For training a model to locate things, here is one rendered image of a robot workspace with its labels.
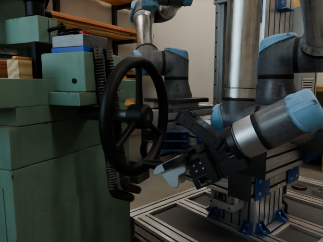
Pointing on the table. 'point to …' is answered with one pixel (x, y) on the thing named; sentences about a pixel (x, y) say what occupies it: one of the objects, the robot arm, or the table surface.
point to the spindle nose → (34, 7)
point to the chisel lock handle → (57, 28)
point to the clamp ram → (36, 54)
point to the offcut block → (19, 68)
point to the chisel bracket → (29, 30)
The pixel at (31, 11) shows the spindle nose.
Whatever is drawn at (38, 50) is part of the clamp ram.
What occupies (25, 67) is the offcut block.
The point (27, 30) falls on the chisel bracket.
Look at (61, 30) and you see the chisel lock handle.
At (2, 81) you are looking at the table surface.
